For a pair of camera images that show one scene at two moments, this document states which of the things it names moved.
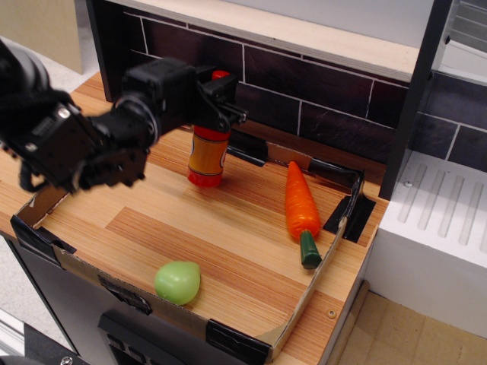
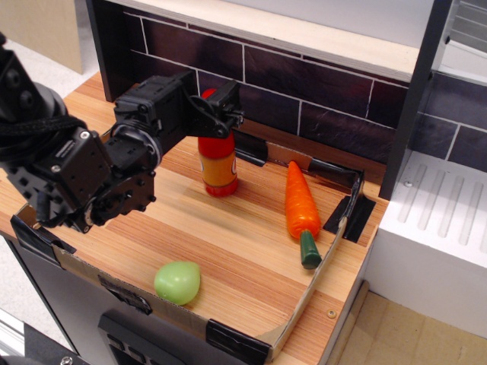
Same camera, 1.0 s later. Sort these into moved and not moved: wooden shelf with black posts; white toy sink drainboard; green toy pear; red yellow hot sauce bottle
Moved: red yellow hot sauce bottle
Not moved: green toy pear; wooden shelf with black posts; white toy sink drainboard
